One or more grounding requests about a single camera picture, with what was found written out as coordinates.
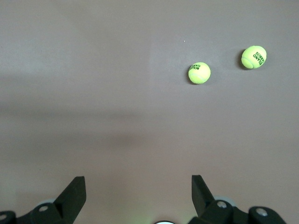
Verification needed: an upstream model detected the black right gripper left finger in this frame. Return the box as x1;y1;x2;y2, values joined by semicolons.
0;176;87;224

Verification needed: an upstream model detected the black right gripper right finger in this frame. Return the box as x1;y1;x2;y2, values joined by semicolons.
188;175;287;224

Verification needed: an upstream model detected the yellow-green tennis ball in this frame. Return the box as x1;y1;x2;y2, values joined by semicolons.
241;45;268;70
187;62;211;85

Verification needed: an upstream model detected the brown table mat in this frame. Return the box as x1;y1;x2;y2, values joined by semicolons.
0;0;299;224

